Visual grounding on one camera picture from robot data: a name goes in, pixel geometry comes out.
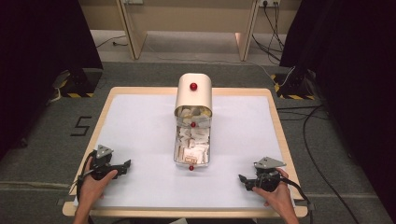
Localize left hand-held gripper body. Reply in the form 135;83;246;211
90;144;126;182

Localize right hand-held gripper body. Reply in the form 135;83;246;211
252;156;287;192

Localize person's right hand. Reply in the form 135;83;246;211
251;167;296;213

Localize person's left hand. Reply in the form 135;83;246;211
78;156;119;208

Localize white table mat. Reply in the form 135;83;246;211
74;93;296;209

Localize wooden table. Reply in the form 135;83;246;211
62;86;309;218

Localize metal tray with packets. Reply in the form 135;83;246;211
173;123;212;172

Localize pile of white sachets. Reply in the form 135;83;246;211
177;106;211;125
176;125;209;165

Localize black stand base hazard tape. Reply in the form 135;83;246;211
51;68;105;99
270;73;316;101

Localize small clear drawer red knob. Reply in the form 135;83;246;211
175;105;213;129

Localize beige bread box lid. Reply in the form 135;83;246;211
174;72;214;119

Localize black curtain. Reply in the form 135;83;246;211
278;0;396;216
0;0;105;161

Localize beige desk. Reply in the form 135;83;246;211
116;0;262;62

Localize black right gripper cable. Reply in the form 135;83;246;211
279;175;313;224

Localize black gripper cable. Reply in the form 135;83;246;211
75;150;96;202
279;175;313;224

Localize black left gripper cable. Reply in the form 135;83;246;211
75;150;96;202

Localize black floor cables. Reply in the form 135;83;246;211
276;105;362;224

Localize white cable at stand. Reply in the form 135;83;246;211
46;86;64;105

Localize black cable with plug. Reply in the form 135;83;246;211
95;35;129;49

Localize white floor cable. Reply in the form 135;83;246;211
146;43;276;79

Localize bundle of black wall cables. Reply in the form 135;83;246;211
251;1;287;63

